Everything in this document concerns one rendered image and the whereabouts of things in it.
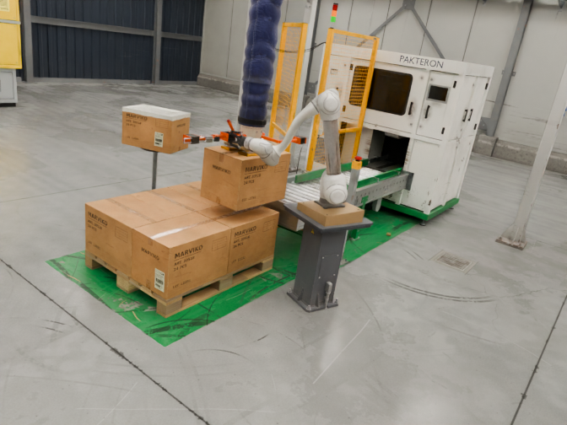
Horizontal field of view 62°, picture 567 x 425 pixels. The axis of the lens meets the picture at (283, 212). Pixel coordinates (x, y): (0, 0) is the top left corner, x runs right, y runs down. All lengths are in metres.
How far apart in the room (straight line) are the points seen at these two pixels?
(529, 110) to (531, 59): 1.10
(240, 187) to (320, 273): 0.89
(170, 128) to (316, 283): 2.43
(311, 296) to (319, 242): 0.45
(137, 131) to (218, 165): 1.90
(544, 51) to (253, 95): 9.36
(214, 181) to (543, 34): 9.72
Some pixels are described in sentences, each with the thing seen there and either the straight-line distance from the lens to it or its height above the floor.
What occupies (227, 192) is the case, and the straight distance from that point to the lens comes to 3.60.
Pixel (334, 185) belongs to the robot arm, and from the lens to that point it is 3.20.
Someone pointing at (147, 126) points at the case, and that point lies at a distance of 5.30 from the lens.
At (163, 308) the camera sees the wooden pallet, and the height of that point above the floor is 0.07.
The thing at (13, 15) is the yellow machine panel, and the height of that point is 1.66.
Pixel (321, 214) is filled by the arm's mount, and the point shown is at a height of 0.82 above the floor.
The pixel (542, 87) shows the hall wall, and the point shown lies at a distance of 12.21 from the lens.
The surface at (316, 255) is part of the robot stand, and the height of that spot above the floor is 0.46.
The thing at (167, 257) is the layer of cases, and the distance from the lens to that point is 3.25.
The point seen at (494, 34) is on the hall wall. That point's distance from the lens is 12.51.
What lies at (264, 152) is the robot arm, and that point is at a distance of 3.30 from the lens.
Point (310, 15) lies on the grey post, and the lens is 7.31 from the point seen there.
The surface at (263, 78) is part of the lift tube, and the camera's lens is 3.61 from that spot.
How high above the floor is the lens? 1.93
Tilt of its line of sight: 20 degrees down
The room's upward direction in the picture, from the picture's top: 8 degrees clockwise
